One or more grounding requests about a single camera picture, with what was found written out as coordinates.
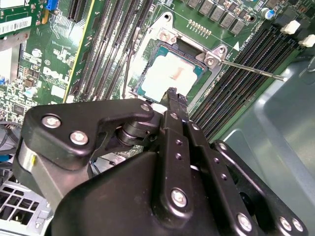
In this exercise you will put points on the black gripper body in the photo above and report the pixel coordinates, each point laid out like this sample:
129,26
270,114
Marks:
110,209

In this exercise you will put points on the silver square CPU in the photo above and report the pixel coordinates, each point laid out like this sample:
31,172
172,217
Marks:
169,71

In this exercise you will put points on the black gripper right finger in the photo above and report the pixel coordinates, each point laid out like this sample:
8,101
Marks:
220,168

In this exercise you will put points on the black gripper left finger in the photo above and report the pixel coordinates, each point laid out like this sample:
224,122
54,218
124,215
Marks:
73,118

